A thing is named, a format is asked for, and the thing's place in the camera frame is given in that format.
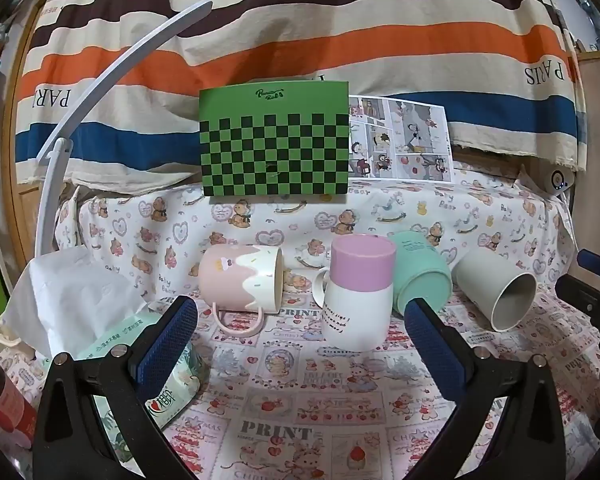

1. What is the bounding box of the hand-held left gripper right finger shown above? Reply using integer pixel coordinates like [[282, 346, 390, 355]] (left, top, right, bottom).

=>
[[404, 297, 566, 480]]

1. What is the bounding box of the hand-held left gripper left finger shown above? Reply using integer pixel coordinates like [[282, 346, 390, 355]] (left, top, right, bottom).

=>
[[32, 295, 201, 480]]

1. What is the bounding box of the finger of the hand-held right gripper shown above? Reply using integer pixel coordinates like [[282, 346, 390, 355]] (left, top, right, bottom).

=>
[[577, 248, 600, 281], [554, 271, 600, 356]]

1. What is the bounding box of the teal cup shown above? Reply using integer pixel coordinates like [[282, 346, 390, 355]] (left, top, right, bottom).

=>
[[387, 230, 453, 317]]

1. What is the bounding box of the grey cup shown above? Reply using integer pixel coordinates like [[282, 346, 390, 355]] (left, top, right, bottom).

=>
[[452, 249, 538, 332]]

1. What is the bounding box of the white cup with lilac base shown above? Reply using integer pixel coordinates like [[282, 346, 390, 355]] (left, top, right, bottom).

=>
[[312, 234, 397, 352]]

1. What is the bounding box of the green tissue pack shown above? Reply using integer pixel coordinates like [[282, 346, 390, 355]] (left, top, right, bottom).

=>
[[75, 305, 211, 461]]

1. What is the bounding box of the white tissue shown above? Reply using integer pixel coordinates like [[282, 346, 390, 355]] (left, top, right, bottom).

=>
[[2, 247, 148, 361]]

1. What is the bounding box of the bear print tablecloth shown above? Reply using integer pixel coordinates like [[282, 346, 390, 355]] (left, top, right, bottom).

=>
[[0, 160, 600, 480]]

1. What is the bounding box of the cream plastic basket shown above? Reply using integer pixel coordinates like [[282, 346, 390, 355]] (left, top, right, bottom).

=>
[[0, 320, 23, 348]]

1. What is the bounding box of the red bottle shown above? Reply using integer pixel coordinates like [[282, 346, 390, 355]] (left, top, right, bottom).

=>
[[0, 342, 38, 453]]

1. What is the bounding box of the comic strip sheet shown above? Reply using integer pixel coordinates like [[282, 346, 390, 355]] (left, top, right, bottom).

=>
[[349, 94, 455, 183]]

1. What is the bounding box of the green checkered box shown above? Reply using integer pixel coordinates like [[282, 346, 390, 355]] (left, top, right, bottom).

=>
[[199, 80, 351, 204]]

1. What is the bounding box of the white curved stand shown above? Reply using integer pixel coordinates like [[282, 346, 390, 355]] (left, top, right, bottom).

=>
[[34, 1, 213, 261]]

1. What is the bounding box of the striped cloth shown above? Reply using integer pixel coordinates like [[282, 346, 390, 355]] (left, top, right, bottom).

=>
[[15, 0, 588, 196]]

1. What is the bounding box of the white device with blue ring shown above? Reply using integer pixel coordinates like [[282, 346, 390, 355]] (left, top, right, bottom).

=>
[[545, 167, 574, 196]]

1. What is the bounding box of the pink cup with handle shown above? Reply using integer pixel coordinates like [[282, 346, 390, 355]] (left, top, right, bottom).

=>
[[198, 245, 284, 337]]

